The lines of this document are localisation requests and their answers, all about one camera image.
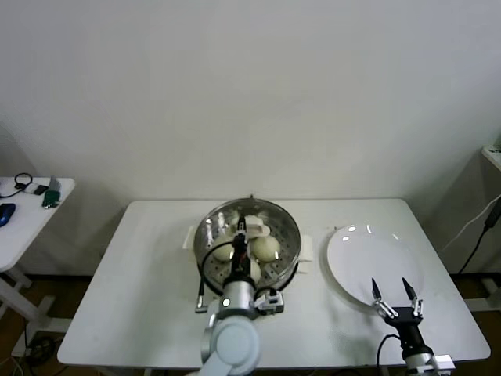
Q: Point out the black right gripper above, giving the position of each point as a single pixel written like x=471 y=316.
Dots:
x=407 y=321

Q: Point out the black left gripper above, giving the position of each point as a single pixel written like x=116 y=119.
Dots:
x=239 y=266

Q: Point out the round glass pot lid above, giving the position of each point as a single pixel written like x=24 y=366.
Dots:
x=283 y=239

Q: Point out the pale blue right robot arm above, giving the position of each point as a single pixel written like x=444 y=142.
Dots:
x=420 y=360

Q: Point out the perforated steel steamer basket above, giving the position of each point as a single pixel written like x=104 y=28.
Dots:
x=290 y=270

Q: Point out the large white plate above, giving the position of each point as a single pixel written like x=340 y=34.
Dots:
x=372 y=254

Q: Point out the silver left wrist module box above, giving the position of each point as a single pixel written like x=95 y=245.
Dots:
x=270 y=302

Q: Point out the white furniture foot bar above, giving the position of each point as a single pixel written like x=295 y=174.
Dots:
x=489 y=291

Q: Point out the white side cabinet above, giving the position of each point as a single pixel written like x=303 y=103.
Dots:
x=492 y=158

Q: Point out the small dark green object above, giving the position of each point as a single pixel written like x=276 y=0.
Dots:
x=495 y=149

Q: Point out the grey upright stand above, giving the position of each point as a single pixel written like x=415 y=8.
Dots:
x=55 y=182

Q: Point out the green flat item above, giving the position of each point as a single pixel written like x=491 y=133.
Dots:
x=51 y=197

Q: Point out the small black device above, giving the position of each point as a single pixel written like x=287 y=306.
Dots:
x=39 y=190

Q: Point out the white side table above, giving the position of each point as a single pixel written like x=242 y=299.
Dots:
x=23 y=235

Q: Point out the blue computer mouse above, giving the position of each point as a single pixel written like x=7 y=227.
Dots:
x=6 y=214

